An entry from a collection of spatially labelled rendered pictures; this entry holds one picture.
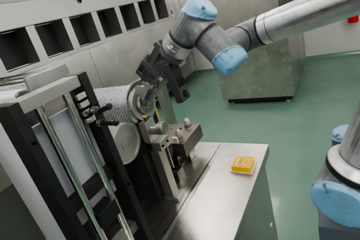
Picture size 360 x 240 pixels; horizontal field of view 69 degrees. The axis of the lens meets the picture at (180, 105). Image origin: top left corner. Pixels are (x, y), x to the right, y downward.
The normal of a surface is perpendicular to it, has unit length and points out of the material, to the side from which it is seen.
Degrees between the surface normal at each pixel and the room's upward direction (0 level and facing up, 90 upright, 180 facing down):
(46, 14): 90
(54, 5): 90
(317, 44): 90
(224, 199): 0
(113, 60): 90
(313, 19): 110
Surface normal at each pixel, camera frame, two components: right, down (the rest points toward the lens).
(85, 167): 0.85, -0.04
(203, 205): -0.26, -0.90
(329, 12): -0.49, 0.68
